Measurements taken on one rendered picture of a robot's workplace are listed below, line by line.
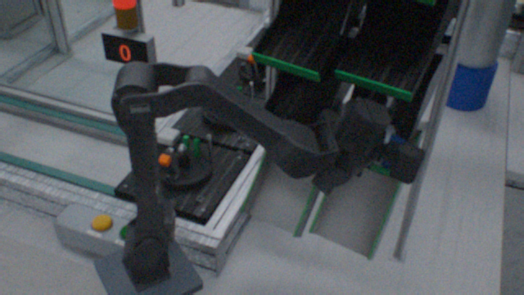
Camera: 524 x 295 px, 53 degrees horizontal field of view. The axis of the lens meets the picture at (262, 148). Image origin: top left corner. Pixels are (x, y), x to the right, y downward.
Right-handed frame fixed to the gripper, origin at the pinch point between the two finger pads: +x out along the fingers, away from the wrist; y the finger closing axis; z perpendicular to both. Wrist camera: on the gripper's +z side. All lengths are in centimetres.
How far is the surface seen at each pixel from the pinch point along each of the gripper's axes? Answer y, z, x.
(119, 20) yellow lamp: 65, 1, 0
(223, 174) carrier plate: 35.1, -28.5, 7.9
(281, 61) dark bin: 17.4, 9.2, -8.4
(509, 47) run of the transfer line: 1, -3, 132
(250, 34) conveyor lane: 77, -15, 73
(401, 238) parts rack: -6.7, -28.8, 20.0
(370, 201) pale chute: -0.4, -17.4, 8.6
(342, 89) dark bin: 11.0, 3.4, 5.9
